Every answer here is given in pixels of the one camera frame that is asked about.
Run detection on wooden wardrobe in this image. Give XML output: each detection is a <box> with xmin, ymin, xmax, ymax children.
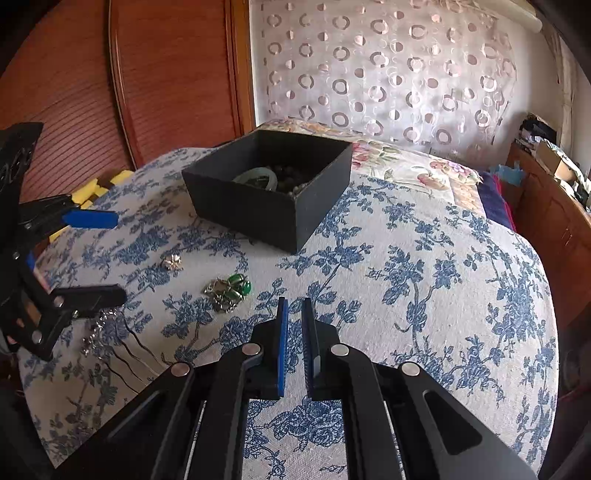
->
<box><xmin>0</xmin><ymin>0</ymin><xmax>257</xmax><ymax>205</ymax></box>

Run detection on brown bead bracelet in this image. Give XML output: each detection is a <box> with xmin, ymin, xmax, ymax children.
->
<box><xmin>271</xmin><ymin>163</ymin><xmax>320</xmax><ymax>193</ymax></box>

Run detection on black bag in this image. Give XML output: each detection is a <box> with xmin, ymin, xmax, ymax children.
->
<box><xmin>519</xmin><ymin>113</ymin><xmax>553</xmax><ymax>149</ymax></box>

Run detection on brown cardboard box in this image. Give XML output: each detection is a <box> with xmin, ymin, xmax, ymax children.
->
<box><xmin>535</xmin><ymin>138</ymin><xmax>578</xmax><ymax>184</ymax></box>

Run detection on silver hairpin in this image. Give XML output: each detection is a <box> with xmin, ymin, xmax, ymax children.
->
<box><xmin>80</xmin><ymin>308</ymin><xmax>158</xmax><ymax>385</ymax></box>

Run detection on window curtain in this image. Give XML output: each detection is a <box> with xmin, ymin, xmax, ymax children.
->
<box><xmin>542</xmin><ymin>23</ymin><xmax>581</xmax><ymax>154</ymax></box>

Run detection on floral blanket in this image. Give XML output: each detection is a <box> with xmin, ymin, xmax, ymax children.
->
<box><xmin>256</xmin><ymin>117</ymin><xmax>518</xmax><ymax>232</ymax></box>

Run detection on blue floral cloth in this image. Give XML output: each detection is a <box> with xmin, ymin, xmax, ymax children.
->
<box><xmin>18</xmin><ymin>148</ymin><xmax>559</xmax><ymax>480</ymax></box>

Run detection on air conditioner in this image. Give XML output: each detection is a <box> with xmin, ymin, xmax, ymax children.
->
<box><xmin>501</xmin><ymin>0</ymin><xmax>542</xmax><ymax>34</ymax></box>

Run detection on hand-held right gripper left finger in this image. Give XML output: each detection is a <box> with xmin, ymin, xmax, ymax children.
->
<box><xmin>53</xmin><ymin>296</ymin><xmax>291</xmax><ymax>480</ymax></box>

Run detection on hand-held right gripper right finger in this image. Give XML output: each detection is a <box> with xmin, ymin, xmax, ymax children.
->
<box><xmin>301</xmin><ymin>298</ymin><xmax>539</xmax><ymax>480</ymax></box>

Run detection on wooden cabinet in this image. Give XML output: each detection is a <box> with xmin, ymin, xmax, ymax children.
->
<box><xmin>505</xmin><ymin>143</ymin><xmax>591</xmax><ymax>334</ymax></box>

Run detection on blue plastic bag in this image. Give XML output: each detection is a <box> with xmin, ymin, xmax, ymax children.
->
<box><xmin>491</xmin><ymin>161</ymin><xmax>525</xmax><ymax>186</ymax></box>

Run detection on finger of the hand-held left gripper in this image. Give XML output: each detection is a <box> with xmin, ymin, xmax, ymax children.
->
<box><xmin>18</xmin><ymin>285</ymin><xmax>128</xmax><ymax>361</ymax></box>
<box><xmin>19</xmin><ymin>196</ymin><xmax>119</xmax><ymax>232</ymax></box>

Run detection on green gem brooch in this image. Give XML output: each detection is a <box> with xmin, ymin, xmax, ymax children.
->
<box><xmin>202</xmin><ymin>272</ymin><xmax>253</xmax><ymax>315</ymax></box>

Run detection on yellow foam mat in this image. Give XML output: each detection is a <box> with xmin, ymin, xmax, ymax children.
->
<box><xmin>48</xmin><ymin>169</ymin><xmax>135</xmax><ymax>243</ymax></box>

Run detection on circle patterned sheer curtain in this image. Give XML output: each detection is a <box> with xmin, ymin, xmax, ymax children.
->
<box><xmin>249</xmin><ymin>0</ymin><xmax>519</xmax><ymax>160</ymax></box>

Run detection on black cardboard box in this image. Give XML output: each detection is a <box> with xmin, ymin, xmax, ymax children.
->
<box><xmin>181</xmin><ymin>129</ymin><xmax>354</xmax><ymax>255</ymax></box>

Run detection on jade bangle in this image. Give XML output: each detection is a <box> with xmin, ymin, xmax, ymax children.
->
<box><xmin>232</xmin><ymin>168</ymin><xmax>280</xmax><ymax>191</ymax></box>

